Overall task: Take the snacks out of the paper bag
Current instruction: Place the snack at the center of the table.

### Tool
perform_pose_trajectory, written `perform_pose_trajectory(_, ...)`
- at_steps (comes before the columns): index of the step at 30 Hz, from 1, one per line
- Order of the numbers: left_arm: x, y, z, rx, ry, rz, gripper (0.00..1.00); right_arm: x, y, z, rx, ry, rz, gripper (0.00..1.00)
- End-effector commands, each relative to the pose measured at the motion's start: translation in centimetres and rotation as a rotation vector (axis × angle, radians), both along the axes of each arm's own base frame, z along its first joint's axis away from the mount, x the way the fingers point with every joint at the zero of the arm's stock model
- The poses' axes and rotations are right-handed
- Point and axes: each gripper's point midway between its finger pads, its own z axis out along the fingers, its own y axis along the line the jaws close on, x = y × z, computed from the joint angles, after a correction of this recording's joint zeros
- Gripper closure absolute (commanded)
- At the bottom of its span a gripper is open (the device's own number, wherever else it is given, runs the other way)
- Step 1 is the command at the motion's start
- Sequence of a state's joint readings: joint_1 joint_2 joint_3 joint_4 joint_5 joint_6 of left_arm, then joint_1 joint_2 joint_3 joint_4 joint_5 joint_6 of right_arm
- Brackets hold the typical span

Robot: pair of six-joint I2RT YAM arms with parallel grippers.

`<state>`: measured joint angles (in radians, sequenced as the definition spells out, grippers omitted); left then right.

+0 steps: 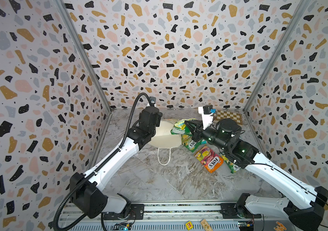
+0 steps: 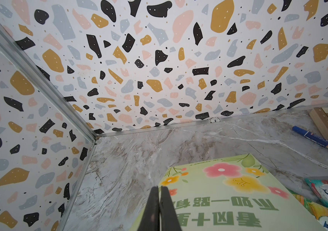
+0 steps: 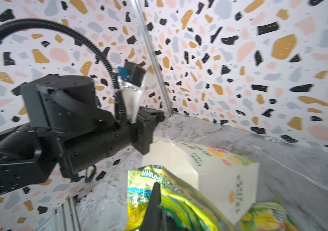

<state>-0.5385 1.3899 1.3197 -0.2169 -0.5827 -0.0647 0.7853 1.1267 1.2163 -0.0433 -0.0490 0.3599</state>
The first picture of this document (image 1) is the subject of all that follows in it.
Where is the white floral paper bag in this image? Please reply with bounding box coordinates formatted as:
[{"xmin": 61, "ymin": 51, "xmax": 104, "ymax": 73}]
[{"xmin": 149, "ymin": 120, "xmax": 182, "ymax": 166}]

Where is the orange fruits candy bag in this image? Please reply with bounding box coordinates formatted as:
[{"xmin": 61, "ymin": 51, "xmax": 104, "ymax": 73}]
[{"xmin": 194, "ymin": 146, "xmax": 224, "ymax": 173}]

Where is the green spring tea candy bag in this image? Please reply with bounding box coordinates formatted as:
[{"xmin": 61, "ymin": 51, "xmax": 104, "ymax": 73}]
[{"xmin": 221, "ymin": 155, "xmax": 241, "ymax": 173}]

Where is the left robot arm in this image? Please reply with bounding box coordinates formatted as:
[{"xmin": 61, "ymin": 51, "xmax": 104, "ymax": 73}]
[{"xmin": 70, "ymin": 106, "xmax": 163, "ymax": 218}]

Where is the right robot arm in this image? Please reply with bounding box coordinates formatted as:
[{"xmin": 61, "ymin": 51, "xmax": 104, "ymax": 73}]
[{"xmin": 185, "ymin": 118, "xmax": 328, "ymax": 231}]

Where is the wooden chessboard box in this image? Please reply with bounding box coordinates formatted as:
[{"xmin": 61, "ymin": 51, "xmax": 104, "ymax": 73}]
[{"xmin": 215, "ymin": 110, "xmax": 243, "ymax": 125}]

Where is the wooden mousetrap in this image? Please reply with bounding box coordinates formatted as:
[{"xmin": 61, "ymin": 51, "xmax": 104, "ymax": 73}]
[{"xmin": 200, "ymin": 219, "xmax": 213, "ymax": 231}]

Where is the yellow sticker tag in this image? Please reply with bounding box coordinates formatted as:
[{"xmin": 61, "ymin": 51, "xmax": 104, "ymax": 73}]
[{"xmin": 185, "ymin": 221, "xmax": 194, "ymax": 231}]

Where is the orange toy figure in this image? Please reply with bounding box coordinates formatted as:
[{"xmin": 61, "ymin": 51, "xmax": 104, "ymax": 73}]
[{"xmin": 274, "ymin": 221, "xmax": 287, "ymax": 231}]

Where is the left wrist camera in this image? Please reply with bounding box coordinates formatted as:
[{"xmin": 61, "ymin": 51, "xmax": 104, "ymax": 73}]
[{"xmin": 147, "ymin": 96, "xmax": 156, "ymax": 107}]

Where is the black corrugated cable conduit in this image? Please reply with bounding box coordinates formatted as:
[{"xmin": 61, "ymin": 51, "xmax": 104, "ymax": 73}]
[{"xmin": 52, "ymin": 92, "xmax": 153, "ymax": 231}]

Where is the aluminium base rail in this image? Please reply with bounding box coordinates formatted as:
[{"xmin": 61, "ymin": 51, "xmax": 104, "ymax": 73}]
[{"xmin": 56, "ymin": 200, "xmax": 305, "ymax": 231}]

